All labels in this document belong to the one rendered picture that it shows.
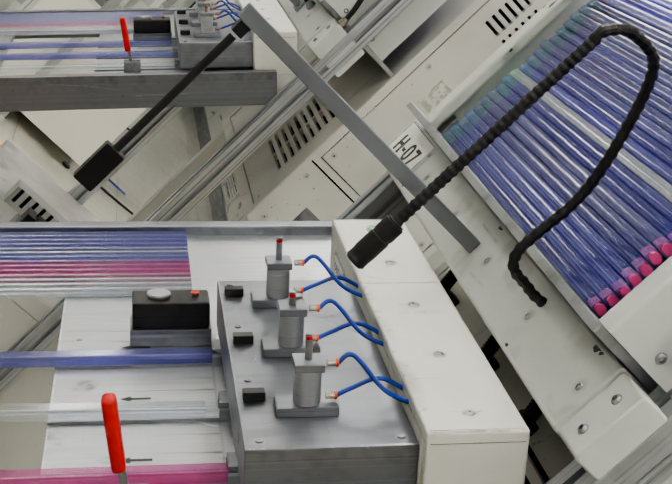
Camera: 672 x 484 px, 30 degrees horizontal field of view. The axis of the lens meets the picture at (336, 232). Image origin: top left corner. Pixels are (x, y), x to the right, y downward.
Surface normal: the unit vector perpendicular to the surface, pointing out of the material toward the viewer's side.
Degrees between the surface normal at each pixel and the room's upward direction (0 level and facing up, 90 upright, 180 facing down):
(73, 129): 90
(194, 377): 44
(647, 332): 90
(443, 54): 90
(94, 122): 90
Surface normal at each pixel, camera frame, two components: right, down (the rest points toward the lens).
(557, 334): -0.67, -0.66
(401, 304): 0.05, -0.94
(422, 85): 0.15, 0.33
